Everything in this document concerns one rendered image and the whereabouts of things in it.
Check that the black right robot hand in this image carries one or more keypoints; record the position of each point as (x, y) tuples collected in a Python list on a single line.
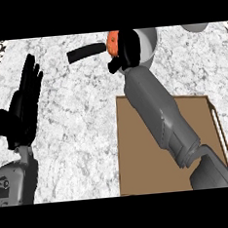
[(129, 49)]

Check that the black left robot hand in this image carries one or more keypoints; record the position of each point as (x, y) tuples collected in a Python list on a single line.
[(23, 104)]

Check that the orange squash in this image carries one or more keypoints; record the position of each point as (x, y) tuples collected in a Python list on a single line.
[(112, 42)]

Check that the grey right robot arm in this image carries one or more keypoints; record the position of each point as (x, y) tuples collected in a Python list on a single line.
[(172, 127)]

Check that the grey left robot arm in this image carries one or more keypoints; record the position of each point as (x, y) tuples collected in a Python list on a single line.
[(16, 180)]

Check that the brown wooden tray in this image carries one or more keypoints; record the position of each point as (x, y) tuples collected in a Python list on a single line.
[(145, 155)]

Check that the grey round object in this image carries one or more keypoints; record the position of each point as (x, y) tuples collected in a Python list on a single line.
[(194, 27)]

